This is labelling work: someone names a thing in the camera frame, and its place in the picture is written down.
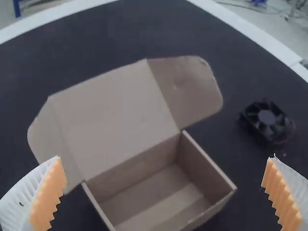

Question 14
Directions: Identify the black square fan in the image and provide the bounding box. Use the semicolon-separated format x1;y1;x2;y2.
237;97;297;149

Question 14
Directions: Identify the black mat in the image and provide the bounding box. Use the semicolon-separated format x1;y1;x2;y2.
0;0;308;231

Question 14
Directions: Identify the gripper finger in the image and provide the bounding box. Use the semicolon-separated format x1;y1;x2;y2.
261;154;308;231
0;155;68;231

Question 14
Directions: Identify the cardboard box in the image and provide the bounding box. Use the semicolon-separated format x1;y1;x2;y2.
26;55;238;231

